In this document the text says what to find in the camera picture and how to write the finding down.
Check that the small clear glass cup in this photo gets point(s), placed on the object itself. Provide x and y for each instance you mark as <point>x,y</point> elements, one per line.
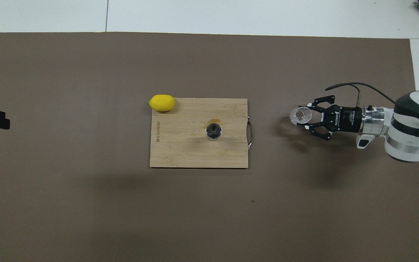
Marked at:
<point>300,116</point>

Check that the wooden cutting board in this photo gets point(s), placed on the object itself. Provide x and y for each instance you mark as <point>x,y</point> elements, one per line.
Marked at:
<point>180,145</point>

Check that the steel double jigger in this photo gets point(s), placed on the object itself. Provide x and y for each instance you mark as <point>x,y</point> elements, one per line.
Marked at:
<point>213,131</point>

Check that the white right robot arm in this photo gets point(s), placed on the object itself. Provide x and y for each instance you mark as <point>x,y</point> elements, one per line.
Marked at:
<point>409,138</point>

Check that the brown table mat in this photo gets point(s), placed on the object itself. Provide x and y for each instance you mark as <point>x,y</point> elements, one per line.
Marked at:
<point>86,211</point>

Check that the yellow lemon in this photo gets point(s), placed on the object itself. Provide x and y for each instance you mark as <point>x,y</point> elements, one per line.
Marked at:
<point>162,102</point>

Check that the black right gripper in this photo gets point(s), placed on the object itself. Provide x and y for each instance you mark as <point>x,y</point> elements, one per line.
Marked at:
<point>344,119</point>

